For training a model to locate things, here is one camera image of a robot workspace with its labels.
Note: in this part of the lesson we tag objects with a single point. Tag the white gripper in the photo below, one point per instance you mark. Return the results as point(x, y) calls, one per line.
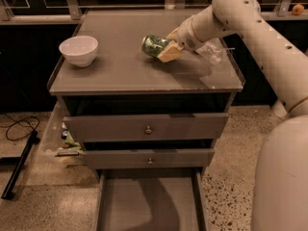
point(186, 37)

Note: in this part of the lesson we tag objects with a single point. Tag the green soda can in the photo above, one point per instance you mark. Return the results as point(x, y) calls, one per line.
point(154, 45)

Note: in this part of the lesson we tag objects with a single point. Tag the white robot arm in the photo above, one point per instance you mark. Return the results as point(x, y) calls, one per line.
point(280, 201)

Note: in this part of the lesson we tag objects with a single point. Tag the grey drawer cabinet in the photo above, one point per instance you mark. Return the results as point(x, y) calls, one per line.
point(123, 81)

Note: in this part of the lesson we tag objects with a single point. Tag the grey top drawer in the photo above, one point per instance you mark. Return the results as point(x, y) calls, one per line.
point(98, 128)

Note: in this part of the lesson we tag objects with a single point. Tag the grey middle drawer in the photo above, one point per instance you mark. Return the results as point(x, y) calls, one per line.
point(148, 158)

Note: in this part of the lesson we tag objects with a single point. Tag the clear plastic water bottle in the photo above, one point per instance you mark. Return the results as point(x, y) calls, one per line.
point(212, 51)

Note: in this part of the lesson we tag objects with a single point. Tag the white ceramic bowl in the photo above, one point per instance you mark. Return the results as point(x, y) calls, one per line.
point(79, 50)

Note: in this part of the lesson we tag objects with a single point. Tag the orange round object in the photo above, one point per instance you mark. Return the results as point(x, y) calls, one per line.
point(297, 9)

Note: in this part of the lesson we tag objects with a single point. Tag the clear plastic storage bin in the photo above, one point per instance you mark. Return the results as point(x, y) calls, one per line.
point(51, 140)

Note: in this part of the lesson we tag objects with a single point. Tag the black floor stand bar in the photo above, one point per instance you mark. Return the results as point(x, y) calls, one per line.
point(19, 163)

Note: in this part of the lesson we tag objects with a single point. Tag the metal railing frame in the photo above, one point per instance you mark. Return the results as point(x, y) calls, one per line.
point(112, 4)

